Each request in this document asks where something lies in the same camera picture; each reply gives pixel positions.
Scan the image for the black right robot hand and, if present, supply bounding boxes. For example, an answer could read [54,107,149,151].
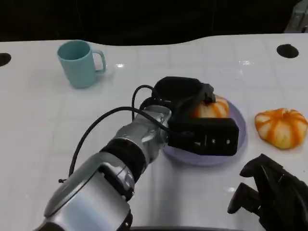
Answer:
[227,154,308,231]

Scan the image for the lilac plate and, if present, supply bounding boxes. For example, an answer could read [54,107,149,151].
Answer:
[160,99,248,167]

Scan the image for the pale green mug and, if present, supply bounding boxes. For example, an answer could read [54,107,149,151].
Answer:
[57,39,107,89]

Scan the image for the grey background equipment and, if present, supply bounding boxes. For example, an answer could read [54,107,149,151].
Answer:
[284,0,308,33]

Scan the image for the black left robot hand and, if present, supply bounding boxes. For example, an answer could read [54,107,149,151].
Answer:
[153,76,217,119]

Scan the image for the orange and white bread roll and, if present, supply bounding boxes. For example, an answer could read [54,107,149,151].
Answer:
[255,108,308,151]
[191,94,230,119]

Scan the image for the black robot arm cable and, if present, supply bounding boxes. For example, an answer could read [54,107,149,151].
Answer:
[68,84,175,179]

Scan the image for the black table cable hole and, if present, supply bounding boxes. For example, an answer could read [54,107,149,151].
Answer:
[0,53,12,67]
[276,44,299,59]

